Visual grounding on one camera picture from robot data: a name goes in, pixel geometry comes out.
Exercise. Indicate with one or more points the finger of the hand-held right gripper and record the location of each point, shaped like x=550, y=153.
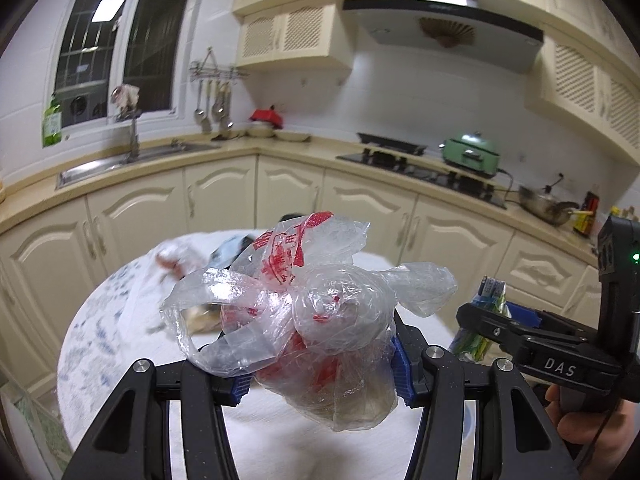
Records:
x=492, y=330
x=524, y=315

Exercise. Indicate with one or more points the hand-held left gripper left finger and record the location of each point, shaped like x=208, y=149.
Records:
x=235, y=388

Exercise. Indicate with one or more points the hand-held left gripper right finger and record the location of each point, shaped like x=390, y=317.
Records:
x=401, y=366

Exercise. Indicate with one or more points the green snack packet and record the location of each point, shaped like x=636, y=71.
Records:
x=492, y=292

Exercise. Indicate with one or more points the clear red-printed plastic bag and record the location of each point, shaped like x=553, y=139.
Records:
x=325, y=310

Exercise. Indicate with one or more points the person's right hand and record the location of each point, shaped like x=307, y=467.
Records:
x=580, y=430

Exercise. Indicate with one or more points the white towel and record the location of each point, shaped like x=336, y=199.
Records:
x=310, y=455

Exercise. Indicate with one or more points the dark sauce bottle red label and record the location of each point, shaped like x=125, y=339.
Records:
x=591, y=202

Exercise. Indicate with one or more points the clear wrapper with orange print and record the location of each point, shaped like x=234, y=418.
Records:
x=172, y=260

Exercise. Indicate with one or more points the yellow label seasoning bottle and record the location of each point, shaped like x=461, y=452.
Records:
x=630, y=214

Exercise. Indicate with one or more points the green electric pot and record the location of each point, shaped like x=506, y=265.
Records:
x=467, y=155

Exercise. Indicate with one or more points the black gas stove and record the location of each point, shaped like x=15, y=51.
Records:
x=425, y=172

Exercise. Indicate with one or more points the cream lower kitchen cabinets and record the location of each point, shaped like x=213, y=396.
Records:
x=290, y=195

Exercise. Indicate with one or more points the grey side rack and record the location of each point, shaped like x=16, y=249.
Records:
x=35, y=435

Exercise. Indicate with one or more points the black griddle tray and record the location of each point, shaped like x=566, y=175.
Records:
x=390, y=142

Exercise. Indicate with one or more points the small sink tap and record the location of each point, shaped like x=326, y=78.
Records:
x=177, y=144

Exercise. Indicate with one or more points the stainless steel sink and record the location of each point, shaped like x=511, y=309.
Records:
x=125, y=162

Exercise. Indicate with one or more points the small dark dish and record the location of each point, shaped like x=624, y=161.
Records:
x=227, y=135

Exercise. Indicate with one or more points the shallow cream dish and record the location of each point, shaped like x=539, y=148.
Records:
x=292, y=136

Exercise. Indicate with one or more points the white bowl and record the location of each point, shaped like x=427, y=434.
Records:
x=260, y=131

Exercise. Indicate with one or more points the hanging metal spatula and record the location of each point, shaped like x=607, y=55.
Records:
x=205, y=124

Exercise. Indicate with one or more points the hanging metal ladle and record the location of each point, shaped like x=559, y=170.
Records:
x=227, y=120

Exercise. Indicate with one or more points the metal kitchen faucet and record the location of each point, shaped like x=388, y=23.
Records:
x=132, y=140

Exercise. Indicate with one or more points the red pot lid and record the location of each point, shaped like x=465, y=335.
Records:
x=267, y=116

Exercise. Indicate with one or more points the hanging metal spoon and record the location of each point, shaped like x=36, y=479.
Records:
x=217, y=109
x=198, y=110

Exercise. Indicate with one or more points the black range hood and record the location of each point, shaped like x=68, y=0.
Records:
x=450, y=35

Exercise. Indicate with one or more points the pink rag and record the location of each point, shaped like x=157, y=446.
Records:
x=125, y=96

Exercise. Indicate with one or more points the green glass bottle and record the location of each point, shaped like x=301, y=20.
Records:
x=51, y=122

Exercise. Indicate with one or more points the white framed window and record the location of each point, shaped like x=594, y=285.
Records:
x=155, y=50

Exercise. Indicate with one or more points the metal wall utensil rack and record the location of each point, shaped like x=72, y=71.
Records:
x=215, y=67

